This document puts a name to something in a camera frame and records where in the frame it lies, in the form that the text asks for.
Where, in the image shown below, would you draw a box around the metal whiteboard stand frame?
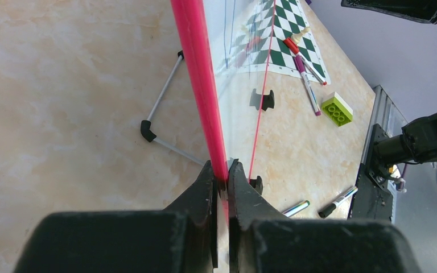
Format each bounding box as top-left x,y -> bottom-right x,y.
139,50 -> 205,166

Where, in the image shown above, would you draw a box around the black capped marker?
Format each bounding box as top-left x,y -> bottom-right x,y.
318,186 -> 358,219

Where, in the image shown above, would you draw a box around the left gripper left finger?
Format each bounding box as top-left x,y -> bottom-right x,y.
14,162 -> 218,272

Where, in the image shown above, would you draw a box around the red marker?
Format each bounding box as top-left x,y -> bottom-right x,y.
283,38 -> 327,85

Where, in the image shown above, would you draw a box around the green white chessboard mat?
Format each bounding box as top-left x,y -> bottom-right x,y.
269,0 -> 331,85

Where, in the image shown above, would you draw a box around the green white toy brick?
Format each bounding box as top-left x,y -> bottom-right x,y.
321,92 -> 353,127

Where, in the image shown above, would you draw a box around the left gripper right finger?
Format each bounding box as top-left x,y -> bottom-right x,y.
228,159 -> 420,272

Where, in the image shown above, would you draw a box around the white board with pink frame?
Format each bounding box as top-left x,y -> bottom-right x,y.
171,1 -> 275,216

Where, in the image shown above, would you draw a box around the left black whiteboard foot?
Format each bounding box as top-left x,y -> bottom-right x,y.
249,176 -> 263,195

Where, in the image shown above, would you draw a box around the right black whiteboard foot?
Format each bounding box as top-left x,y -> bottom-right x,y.
261,89 -> 275,111

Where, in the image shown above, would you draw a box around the green capped marker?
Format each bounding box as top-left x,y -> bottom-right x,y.
282,200 -> 310,218

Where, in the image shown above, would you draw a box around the pink purple marker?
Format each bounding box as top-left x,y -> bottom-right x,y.
294,55 -> 321,116

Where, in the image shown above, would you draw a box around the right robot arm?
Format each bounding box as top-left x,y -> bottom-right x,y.
341,1 -> 437,178

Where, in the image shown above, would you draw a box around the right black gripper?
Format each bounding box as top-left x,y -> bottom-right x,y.
341,0 -> 437,24

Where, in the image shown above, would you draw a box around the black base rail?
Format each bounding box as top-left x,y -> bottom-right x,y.
347,123 -> 400,223

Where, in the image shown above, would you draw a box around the black whiteboard foot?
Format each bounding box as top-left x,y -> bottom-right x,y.
249,176 -> 263,195
261,89 -> 275,111

